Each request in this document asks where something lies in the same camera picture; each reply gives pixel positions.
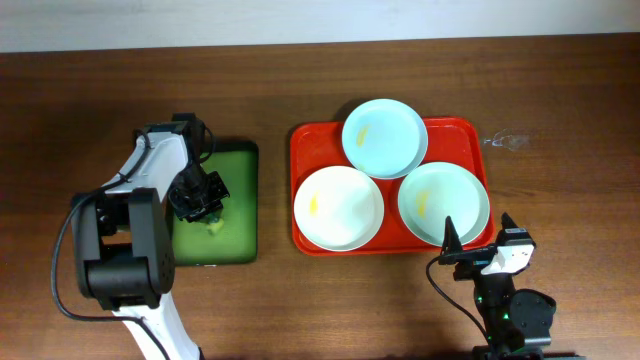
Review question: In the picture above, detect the red plastic tray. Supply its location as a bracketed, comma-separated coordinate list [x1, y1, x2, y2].
[290, 117, 488, 255]

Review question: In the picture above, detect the white plate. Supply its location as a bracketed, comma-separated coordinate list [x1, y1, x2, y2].
[293, 166, 385, 252]

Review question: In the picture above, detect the light blue plate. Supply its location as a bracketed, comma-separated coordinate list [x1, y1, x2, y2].
[341, 99, 429, 179]

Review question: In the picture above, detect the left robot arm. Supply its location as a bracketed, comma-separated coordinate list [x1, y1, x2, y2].
[62, 113, 229, 359]

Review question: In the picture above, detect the light green plate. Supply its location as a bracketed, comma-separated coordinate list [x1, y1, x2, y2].
[397, 162, 490, 247]

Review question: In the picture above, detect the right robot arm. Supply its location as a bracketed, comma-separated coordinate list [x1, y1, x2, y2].
[438, 213, 556, 359]

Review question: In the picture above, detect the green rectangular tray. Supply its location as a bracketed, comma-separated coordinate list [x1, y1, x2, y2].
[166, 138, 259, 267]

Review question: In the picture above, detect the green and yellow sponge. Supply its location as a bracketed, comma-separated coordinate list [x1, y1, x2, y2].
[205, 214, 224, 236]

